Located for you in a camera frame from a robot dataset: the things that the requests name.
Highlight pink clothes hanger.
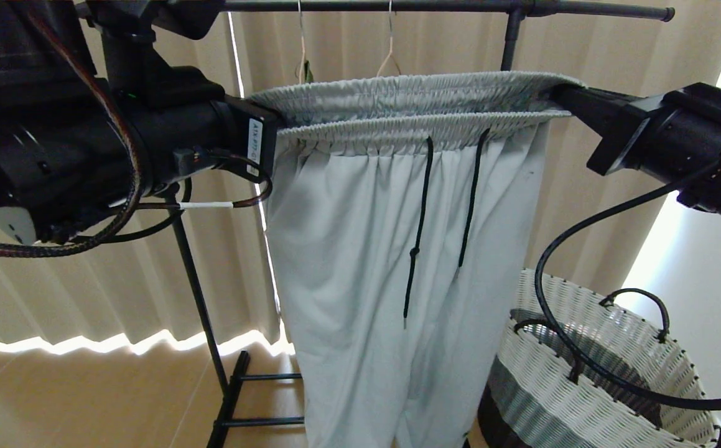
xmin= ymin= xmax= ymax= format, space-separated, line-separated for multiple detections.
xmin=296 ymin=0 xmax=309 ymax=85
xmin=376 ymin=0 xmax=402 ymax=78

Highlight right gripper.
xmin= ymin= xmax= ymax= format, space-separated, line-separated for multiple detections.
xmin=587 ymin=83 xmax=721 ymax=185

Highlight black cable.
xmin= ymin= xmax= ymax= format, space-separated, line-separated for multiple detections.
xmin=534 ymin=134 xmax=721 ymax=411

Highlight beige curtain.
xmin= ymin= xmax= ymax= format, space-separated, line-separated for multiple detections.
xmin=0 ymin=0 xmax=721 ymax=362

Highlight white laundry basket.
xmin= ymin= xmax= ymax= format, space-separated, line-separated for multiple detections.
xmin=478 ymin=269 xmax=721 ymax=448

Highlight pale grey shorts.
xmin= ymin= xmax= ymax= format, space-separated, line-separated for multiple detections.
xmin=245 ymin=70 xmax=585 ymax=448

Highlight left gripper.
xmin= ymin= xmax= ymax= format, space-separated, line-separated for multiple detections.
xmin=42 ymin=93 xmax=285 ymax=241

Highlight black clothes rack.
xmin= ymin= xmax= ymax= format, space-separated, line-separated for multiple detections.
xmin=74 ymin=0 xmax=676 ymax=448

